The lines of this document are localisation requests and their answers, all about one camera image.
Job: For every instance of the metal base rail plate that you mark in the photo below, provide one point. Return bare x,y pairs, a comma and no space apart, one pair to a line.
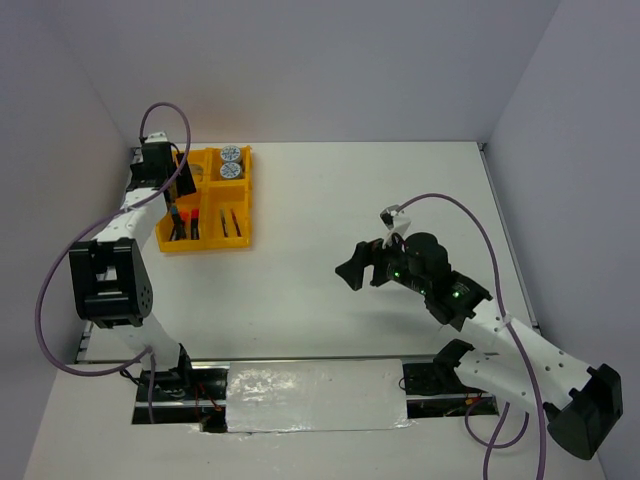
294,396

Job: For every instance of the blue highlighter marker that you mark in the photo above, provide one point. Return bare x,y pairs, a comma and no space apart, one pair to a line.
177,226

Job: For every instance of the blue-lidded round jar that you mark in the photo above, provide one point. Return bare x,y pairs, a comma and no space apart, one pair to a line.
231,171
231,154

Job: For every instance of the clear tape roll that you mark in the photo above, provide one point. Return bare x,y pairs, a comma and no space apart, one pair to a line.
196,171

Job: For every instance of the red pen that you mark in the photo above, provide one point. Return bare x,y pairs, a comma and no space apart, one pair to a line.
236,223

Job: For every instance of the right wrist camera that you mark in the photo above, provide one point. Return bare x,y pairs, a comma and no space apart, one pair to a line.
396,221

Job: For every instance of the blue pen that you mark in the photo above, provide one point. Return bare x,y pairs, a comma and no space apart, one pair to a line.
223,223

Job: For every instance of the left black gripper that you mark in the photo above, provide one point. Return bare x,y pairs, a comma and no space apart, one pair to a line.
184,182

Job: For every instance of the yellow four-compartment plastic bin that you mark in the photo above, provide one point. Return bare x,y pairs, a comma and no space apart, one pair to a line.
217,215

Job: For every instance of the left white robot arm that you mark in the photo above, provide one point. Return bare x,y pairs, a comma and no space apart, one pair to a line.
112,288

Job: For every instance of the orange highlighter marker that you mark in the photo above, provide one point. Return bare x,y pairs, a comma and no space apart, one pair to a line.
185,221

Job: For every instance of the pink highlighter marker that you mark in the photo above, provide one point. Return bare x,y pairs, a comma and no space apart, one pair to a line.
194,224

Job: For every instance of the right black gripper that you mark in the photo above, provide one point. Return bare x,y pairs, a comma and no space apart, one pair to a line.
366,253

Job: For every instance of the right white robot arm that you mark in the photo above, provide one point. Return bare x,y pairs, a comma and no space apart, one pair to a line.
578,403

